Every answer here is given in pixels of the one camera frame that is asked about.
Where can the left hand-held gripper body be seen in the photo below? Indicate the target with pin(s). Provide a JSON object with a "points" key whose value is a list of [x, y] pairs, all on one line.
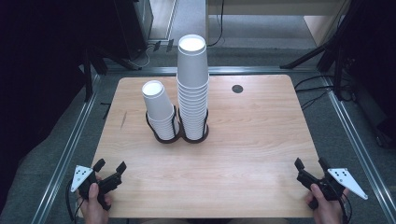
{"points": [[81, 175]]}

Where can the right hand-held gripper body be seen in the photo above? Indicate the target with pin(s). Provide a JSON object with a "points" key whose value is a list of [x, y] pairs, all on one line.
{"points": [[342, 179]]}

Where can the black double cup holder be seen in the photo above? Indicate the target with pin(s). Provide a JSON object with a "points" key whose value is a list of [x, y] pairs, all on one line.
{"points": [[194, 141]]}

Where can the tall stack of white paper cups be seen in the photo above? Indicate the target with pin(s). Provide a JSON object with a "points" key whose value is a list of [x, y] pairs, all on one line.
{"points": [[192, 68]]}

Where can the person's left hand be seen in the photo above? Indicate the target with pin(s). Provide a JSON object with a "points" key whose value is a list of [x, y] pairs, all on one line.
{"points": [[93, 208]]}

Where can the person's right hand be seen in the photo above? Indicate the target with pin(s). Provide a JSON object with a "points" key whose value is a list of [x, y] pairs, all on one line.
{"points": [[327, 211]]}

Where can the short stack of white paper cups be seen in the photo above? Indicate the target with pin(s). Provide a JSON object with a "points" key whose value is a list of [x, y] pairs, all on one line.
{"points": [[155, 102]]}

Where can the black metal stand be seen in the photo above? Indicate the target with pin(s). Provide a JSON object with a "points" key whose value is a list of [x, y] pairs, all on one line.
{"points": [[88, 81]]}

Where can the black curtain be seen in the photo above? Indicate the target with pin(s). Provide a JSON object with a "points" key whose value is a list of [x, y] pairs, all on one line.
{"points": [[37, 77], [376, 46]]}

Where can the black tripod stand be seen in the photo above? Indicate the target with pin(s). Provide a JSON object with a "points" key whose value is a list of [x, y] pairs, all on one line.
{"points": [[311, 56]]}

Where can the black tape strip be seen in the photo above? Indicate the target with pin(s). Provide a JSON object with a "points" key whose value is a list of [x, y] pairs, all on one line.
{"points": [[156, 46], [170, 45]]}

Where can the black glass-door cabinet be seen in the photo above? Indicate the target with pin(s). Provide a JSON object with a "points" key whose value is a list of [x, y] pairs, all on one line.
{"points": [[130, 25]]}

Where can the light wooden office desk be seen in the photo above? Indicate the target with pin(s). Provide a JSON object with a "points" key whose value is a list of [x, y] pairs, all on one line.
{"points": [[264, 9]]}

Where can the aluminium frame rail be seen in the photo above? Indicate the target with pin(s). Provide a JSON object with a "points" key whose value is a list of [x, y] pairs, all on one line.
{"points": [[358, 149], [71, 149], [249, 70]]}

